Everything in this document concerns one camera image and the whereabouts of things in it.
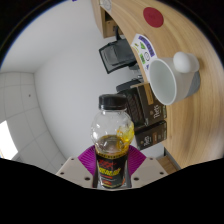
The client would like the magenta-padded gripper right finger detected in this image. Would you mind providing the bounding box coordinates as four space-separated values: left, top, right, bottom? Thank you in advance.
126 145 169 189

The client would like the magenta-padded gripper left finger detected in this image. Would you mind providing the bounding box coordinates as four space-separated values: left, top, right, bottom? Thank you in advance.
55 145 99 189

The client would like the clear bottle with dark drink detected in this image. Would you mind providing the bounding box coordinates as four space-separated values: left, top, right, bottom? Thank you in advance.
90 94 136 190

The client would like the brown box with tan flap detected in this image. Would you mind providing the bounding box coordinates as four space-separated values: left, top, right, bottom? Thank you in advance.
131 81 168 128

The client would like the dark striped cardboard box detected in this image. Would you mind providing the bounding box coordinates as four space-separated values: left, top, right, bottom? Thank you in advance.
117 87 148 131

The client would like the white and grey mug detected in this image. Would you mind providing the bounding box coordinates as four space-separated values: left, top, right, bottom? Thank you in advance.
148 51 202 107

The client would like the white printed sticker sheet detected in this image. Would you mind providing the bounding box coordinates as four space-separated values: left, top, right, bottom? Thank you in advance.
130 33 158 73

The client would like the wooden side desk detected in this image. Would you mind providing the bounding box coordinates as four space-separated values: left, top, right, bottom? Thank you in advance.
90 0 123 39

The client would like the flat round red coaster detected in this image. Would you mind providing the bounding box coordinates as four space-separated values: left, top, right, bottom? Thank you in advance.
142 6 165 29

